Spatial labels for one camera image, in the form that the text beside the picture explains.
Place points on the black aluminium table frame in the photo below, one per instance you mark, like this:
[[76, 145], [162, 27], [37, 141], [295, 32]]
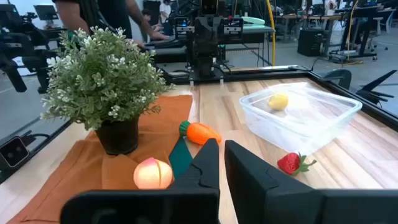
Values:
[[264, 74]]

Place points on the clear plastic tupperware container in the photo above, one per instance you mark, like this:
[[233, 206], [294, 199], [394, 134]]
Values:
[[311, 124]]

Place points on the orange toy carrot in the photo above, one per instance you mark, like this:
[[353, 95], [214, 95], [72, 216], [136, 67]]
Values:
[[200, 133]]

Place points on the grey office desk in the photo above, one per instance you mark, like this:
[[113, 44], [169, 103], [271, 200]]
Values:
[[258, 34]]

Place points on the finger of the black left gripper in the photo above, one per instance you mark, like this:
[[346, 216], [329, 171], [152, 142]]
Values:
[[202, 68], [210, 68]]

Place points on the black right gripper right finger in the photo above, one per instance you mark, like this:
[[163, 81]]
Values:
[[264, 193]]

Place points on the black work desk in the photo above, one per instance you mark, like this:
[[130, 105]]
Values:
[[363, 12]]

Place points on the black table-level camera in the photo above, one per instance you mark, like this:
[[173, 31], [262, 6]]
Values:
[[14, 152]]

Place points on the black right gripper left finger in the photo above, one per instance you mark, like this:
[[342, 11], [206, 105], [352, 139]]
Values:
[[199, 186]]

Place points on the pink toy peach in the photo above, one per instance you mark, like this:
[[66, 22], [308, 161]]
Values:
[[152, 174]]

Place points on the person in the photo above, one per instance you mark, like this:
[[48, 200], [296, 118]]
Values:
[[164, 11], [149, 20], [118, 15]]

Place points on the artificial plant in black pot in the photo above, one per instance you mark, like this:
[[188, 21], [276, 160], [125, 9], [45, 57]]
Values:
[[102, 77]]

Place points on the black computer tower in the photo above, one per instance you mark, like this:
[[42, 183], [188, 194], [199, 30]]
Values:
[[311, 42]]

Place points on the orange cloth napkin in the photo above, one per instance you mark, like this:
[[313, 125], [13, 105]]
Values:
[[77, 174]]

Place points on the yellow toy lemon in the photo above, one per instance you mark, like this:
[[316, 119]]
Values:
[[278, 101]]

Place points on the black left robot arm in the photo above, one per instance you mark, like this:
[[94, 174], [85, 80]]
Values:
[[206, 7]]

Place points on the teal cloth napkin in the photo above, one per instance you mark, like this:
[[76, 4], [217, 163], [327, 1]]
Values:
[[180, 158]]

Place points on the red toy strawberry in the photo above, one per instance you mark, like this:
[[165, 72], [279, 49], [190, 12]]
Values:
[[289, 163]]

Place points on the person's hand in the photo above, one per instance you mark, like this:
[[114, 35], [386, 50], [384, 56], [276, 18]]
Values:
[[159, 36]]

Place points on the small monitor on stand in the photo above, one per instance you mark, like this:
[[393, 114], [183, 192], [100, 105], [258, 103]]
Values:
[[46, 12]]

